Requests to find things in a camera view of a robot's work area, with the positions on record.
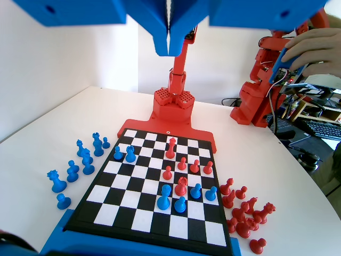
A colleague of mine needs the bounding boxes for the person's hand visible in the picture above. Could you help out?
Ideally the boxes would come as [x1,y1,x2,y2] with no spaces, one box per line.
[281,27,341,80]

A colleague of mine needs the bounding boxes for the black white chessboard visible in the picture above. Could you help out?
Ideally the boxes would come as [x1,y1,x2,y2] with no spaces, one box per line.
[63,127,234,255]

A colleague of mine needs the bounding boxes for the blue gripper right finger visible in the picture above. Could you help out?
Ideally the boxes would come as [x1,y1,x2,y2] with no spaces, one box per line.
[170,0,214,58]

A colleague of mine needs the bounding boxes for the red chess queen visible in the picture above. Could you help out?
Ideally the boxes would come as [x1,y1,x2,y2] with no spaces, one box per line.
[252,202,277,225]

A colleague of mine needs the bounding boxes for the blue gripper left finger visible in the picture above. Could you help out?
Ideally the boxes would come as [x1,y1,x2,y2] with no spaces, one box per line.
[125,0,171,57]

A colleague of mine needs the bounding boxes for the black keyboard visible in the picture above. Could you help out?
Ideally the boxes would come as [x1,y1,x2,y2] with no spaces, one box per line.
[302,119,341,141]

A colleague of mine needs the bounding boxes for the blue handle with circuit board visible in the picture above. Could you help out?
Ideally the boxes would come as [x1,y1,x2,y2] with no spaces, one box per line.
[269,47,307,87]

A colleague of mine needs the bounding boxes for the red base plate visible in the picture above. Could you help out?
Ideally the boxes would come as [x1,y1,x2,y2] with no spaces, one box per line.
[116,118,218,155]

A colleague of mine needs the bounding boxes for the dark laptop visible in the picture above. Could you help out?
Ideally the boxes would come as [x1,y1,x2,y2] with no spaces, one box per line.
[269,114,311,146]

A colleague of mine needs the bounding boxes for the wooden desk shelf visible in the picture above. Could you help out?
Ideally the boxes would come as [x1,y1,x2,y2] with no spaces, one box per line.
[289,100,341,123]

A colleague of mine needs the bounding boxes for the black round device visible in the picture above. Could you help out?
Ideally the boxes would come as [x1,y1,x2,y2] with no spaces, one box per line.
[298,150,320,171]

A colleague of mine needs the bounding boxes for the red leader arm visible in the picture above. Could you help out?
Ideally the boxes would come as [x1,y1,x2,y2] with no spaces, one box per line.
[230,6,331,129]

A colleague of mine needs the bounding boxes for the blue base plate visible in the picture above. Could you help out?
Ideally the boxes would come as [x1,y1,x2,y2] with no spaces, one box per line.
[39,209,242,256]

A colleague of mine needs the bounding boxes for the red chess king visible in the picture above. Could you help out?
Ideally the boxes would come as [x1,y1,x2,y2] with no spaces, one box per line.
[165,137,177,160]

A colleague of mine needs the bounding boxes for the black cable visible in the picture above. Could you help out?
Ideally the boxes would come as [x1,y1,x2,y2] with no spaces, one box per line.
[222,97,241,108]

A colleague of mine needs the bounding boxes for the blue chess queen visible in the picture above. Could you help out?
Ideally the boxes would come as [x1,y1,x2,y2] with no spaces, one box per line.
[47,170,67,194]

